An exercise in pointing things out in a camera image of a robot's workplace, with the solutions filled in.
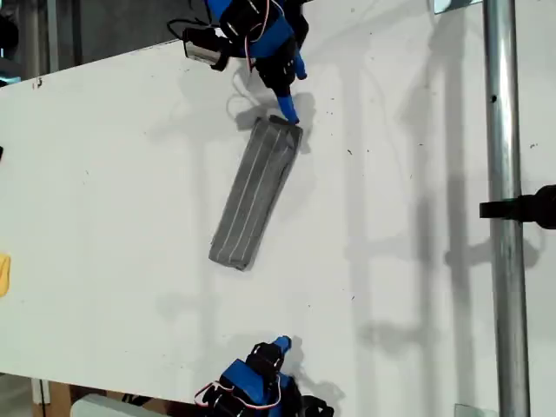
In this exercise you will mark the yellow object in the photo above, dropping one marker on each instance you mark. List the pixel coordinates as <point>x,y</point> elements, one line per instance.
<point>4,273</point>

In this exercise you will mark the white table leg bracket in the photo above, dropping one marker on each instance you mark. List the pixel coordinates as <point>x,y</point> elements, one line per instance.
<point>41,391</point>

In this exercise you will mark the grey metal frame bar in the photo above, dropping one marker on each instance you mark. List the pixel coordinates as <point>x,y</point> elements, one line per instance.
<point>53,35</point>

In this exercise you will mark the black clamp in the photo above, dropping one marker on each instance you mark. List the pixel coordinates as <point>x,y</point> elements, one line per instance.
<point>530,206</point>

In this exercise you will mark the steel post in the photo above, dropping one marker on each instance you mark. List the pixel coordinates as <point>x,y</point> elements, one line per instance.
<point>504,130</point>

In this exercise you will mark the grey striped towel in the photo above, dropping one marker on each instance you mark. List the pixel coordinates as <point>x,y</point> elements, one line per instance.
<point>256,191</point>

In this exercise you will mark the short black camera stalk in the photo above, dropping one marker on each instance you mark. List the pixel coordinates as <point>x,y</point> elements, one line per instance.
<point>220,63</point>

